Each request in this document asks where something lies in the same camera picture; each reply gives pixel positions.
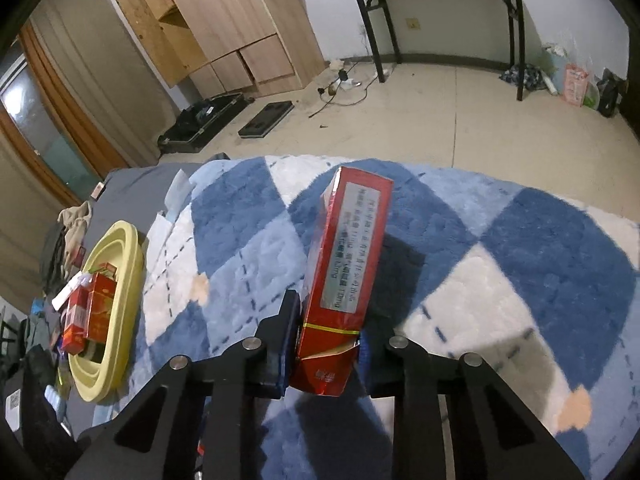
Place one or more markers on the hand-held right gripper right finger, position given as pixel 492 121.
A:
pixel 400 375

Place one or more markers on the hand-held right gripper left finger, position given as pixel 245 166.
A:
pixel 287 345

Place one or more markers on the long red carton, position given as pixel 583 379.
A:
pixel 345 260

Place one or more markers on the yellow collapsible basin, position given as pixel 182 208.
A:
pixel 122 260

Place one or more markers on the large red cigarette pack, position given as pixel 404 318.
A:
pixel 102 310

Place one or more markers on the small red cigarette pack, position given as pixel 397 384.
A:
pixel 75 325

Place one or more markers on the blue checked blanket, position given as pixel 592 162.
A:
pixel 450 260

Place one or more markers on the white paper sheet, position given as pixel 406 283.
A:
pixel 157 227

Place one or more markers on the white tissue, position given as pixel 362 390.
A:
pixel 177 187

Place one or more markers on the black mat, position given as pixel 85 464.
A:
pixel 265 119

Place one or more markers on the black case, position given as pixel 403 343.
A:
pixel 205 120

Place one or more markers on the cream cloth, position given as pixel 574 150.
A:
pixel 75 222

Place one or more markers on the dark green clothes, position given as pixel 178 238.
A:
pixel 52 255

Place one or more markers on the white power strip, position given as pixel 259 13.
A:
pixel 350 82

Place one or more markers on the light blue case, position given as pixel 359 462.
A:
pixel 14 405

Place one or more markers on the dark clothes pile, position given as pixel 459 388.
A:
pixel 522 77

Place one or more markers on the wooden wardrobe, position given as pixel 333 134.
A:
pixel 225 25

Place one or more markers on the pink bag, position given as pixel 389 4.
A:
pixel 575 85

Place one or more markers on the black bag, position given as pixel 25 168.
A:
pixel 610 95

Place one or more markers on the light bin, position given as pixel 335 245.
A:
pixel 555 60

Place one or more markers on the beige curtain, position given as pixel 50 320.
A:
pixel 70 45

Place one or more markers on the wooden window frame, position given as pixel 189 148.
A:
pixel 75 120

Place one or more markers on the wall outlet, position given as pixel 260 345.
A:
pixel 412 24

